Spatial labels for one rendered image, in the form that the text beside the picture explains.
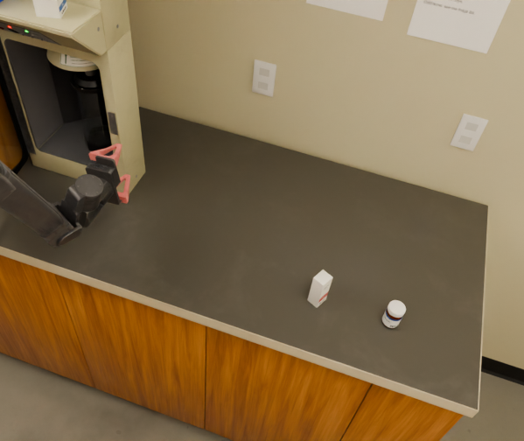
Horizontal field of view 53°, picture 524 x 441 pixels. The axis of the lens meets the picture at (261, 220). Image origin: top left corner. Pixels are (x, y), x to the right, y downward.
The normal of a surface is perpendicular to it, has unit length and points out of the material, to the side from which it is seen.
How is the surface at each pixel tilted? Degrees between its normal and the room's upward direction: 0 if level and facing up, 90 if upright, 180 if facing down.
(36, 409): 0
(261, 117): 90
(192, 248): 0
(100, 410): 0
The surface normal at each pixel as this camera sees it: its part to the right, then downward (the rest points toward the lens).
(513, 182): -0.32, 0.69
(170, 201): 0.08, -0.66
